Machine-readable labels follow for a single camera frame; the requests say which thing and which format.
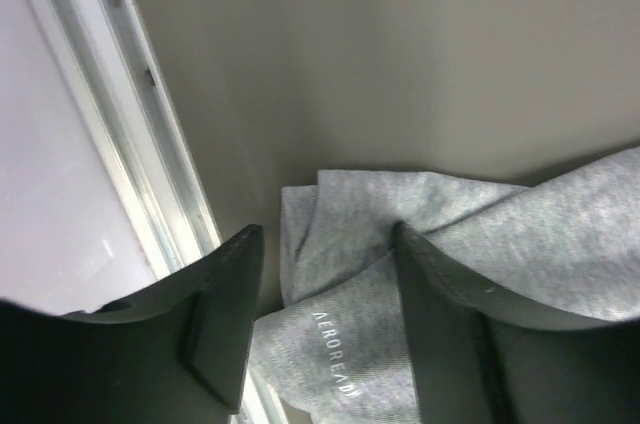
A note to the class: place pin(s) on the left aluminium frame post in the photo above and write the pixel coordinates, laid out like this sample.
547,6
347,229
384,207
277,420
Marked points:
109,66

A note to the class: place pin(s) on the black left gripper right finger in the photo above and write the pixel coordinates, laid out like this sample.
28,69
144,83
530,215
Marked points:
481,353

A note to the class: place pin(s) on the grey adidas t-shirt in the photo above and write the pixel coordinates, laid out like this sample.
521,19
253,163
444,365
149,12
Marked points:
338,349

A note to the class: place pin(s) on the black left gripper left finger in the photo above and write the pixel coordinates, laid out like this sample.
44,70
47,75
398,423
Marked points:
174,352

